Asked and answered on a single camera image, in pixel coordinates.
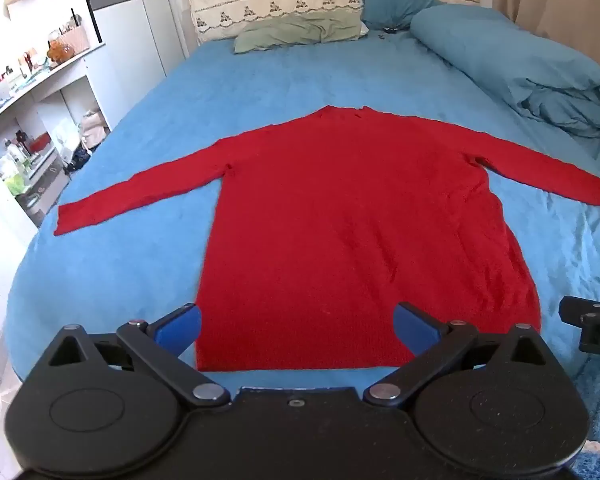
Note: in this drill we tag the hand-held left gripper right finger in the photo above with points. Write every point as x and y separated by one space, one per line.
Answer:
410 327

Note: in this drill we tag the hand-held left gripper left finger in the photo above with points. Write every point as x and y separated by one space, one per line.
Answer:
182 327

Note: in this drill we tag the red knit sweater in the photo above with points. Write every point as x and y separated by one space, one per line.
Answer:
355 210

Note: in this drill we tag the dark bag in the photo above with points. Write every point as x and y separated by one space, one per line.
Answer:
80 158

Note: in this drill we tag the light plastic bag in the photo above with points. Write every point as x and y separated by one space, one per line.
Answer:
94 129

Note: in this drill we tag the green packet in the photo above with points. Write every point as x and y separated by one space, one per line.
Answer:
15 182

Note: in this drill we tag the red box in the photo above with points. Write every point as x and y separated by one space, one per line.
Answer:
40 142

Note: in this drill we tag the bed with blue sheet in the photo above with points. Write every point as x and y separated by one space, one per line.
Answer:
280 75

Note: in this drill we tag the white shelf unit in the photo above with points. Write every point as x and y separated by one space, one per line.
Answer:
55 85

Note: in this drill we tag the white and grey wardrobe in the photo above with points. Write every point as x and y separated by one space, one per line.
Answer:
130 45

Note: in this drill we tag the blue duvet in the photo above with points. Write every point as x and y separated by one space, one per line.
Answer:
505 55

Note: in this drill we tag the small dark object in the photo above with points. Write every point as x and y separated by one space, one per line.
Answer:
389 31

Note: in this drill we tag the orange plush toy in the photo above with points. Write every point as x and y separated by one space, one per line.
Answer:
60 51

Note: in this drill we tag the pink basket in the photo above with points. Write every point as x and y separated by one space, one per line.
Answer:
76 37

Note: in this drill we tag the green pillow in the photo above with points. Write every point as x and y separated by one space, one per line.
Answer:
300 30

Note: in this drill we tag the blue pillow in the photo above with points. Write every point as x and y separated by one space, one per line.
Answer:
395 2

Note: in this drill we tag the beige curtain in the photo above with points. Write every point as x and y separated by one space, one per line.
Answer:
555 0

